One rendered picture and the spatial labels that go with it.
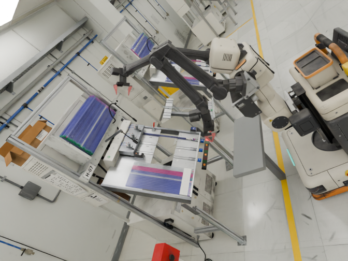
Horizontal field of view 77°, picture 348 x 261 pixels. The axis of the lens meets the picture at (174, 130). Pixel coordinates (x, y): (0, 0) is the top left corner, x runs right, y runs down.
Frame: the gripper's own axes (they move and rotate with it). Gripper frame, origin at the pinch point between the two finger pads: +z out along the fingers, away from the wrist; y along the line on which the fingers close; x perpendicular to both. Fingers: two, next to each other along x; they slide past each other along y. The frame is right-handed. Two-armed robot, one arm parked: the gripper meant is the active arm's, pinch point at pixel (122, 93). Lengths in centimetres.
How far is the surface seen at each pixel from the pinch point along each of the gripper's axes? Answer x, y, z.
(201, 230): -19, 67, 114
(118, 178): -3, -2, 68
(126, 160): 7, 6, 56
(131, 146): 7.3, 10.3, 43.6
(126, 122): 28.8, 9.5, 22.6
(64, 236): 115, -45, 162
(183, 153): -8, 52, 49
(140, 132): 17.2, 20.4, 31.1
